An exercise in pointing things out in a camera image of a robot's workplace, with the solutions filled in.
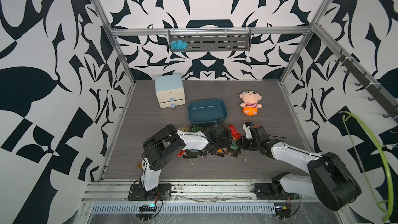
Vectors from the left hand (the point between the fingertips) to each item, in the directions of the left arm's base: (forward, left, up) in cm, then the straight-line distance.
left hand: (232, 139), depth 88 cm
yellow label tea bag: (+9, +26, -2) cm, 28 cm away
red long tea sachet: (+4, -3, -1) cm, 5 cm away
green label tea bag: (+8, +20, -1) cm, 21 cm away
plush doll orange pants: (+21, -15, +4) cm, 26 cm away
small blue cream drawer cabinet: (+28, +35, +11) cm, 46 cm away
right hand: (+1, -2, -2) cm, 3 cm away
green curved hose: (-36, -41, +22) cm, 58 cm away
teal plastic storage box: (+20, +13, -2) cm, 24 cm away
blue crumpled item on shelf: (+45, +29, +32) cm, 62 cm away
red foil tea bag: (-7, +28, 0) cm, 29 cm away
